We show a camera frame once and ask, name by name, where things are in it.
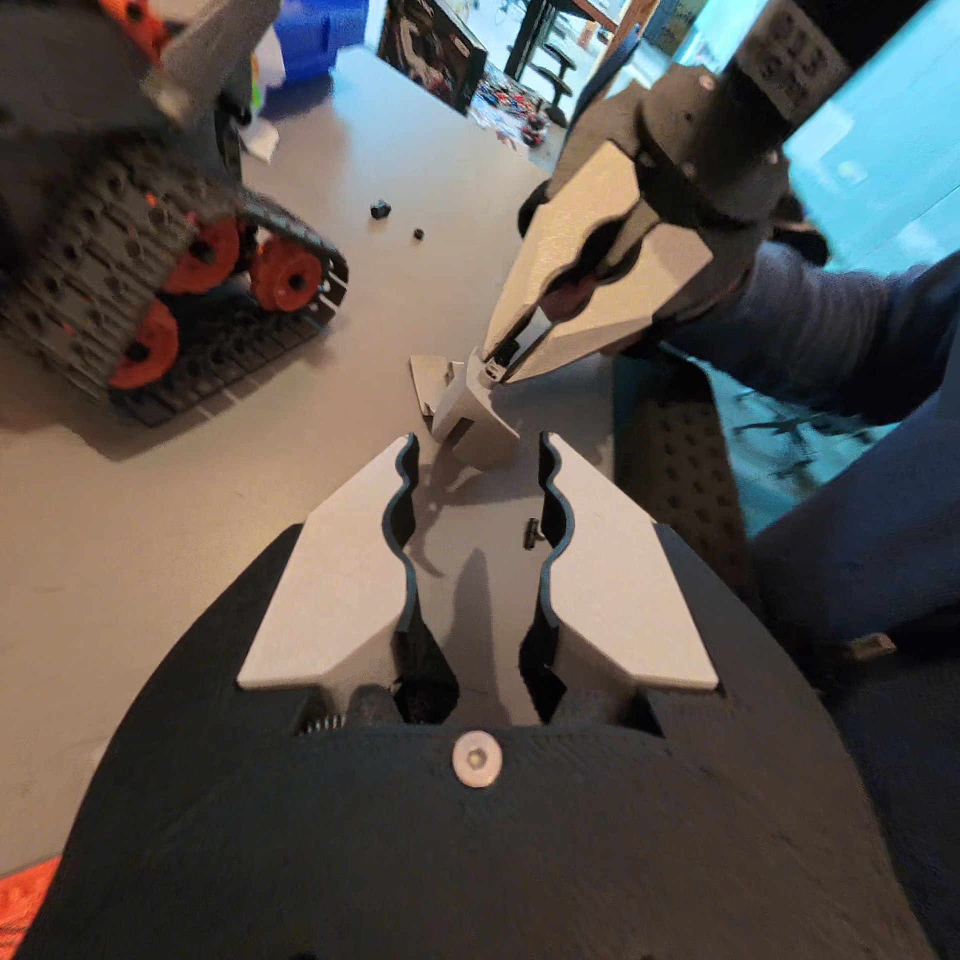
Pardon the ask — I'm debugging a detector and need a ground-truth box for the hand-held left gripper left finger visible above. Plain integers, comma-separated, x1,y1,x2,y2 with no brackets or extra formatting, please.
237,433,460,725

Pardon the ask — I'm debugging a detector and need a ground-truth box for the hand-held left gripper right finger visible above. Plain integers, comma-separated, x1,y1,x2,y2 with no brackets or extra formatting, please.
519,431,721,725

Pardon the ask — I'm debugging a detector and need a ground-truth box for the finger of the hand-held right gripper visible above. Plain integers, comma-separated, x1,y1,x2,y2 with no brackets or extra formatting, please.
481,138,645,365
496,221,715,387

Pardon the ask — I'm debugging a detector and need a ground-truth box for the grey curved panel assembly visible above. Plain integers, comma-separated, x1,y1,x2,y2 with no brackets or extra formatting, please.
431,346,521,472
408,354,466,415

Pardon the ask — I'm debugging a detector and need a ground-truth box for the person's right forearm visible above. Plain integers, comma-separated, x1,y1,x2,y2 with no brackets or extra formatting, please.
600,240,960,425

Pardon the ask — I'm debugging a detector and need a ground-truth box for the black perforated chair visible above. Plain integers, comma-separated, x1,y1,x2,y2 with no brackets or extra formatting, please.
613,352,759,601

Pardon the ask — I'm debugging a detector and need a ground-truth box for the background wooden table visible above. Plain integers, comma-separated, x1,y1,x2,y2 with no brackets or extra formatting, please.
504,0,627,129

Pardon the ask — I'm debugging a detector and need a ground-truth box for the black product box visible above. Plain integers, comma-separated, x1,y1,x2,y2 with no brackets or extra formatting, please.
376,0,489,114

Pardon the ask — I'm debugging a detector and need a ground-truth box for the person's dark clothing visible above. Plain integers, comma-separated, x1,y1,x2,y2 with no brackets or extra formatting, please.
750,390,960,960

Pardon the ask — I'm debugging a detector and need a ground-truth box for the blue storage bin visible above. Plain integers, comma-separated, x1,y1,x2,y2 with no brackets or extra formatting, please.
273,0,370,84

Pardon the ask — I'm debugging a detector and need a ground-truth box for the grey orange tracked toy robot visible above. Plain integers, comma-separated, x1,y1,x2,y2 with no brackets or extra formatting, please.
0,0,350,429

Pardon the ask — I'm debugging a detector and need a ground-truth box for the orange ribbed panel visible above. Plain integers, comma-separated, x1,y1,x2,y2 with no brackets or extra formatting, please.
0,855,61,960

